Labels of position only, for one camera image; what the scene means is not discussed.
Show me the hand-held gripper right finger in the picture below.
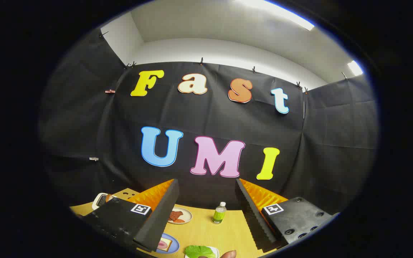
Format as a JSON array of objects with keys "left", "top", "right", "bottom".
[{"left": 235, "top": 178, "right": 340, "bottom": 251}]

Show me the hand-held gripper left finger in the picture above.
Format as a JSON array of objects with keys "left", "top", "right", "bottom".
[{"left": 76, "top": 178, "right": 180, "bottom": 253}]

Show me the green lettuce leaf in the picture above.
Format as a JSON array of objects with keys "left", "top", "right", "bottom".
[{"left": 184, "top": 245, "right": 216, "bottom": 258}]

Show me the white bread slice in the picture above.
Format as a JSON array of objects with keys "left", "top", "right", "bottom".
[{"left": 157, "top": 237, "right": 173, "bottom": 252}]

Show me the beige round plate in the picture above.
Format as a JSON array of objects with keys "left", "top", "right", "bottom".
[{"left": 167, "top": 207, "right": 193, "bottom": 225}]

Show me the blue round plate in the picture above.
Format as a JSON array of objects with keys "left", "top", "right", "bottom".
[{"left": 155, "top": 233, "right": 180, "bottom": 254}]

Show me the green label plastic bottle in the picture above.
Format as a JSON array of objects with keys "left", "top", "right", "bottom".
[{"left": 212, "top": 202, "right": 227, "bottom": 225}]

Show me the white square plate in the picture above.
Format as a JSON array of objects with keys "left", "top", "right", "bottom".
[{"left": 184, "top": 246, "right": 220, "bottom": 258}]

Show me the white toaster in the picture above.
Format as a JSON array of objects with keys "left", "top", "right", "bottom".
[{"left": 92, "top": 193, "right": 113, "bottom": 210}]

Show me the row of black clips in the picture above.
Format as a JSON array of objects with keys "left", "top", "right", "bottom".
[{"left": 99, "top": 31, "right": 348, "bottom": 94}]

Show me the small ceiling light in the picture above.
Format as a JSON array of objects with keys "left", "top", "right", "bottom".
[{"left": 347, "top": 60, "right": 364, "bottom": 76}]

